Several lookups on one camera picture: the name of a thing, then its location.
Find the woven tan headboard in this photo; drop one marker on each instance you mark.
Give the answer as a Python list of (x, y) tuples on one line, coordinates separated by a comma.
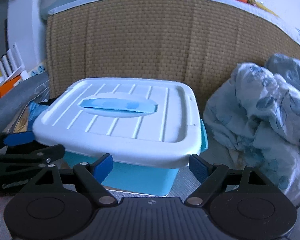
[(196, 42)]

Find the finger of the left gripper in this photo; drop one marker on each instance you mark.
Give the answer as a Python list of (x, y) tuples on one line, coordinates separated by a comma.
[(14, 139)]

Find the white lid with blue handle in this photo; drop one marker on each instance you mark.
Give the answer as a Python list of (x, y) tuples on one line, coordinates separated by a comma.
[(114, 97)]

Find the white rack with orange box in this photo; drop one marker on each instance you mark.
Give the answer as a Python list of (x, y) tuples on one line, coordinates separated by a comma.
[(12, 70)]

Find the floral light blue blanket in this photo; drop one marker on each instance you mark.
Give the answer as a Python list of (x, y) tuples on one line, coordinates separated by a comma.
[(256, 115)]

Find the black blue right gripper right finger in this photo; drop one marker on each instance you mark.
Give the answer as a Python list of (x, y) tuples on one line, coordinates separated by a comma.
[(211, 178)]

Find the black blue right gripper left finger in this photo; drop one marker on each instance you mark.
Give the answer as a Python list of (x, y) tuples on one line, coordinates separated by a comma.
[(89, 178)]

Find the teal plastic storage bin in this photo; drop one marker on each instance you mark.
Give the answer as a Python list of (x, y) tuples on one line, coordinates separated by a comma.
[(140, 177)]

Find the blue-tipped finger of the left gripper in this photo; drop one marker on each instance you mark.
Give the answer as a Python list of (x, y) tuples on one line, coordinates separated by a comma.
[(32, 154)]

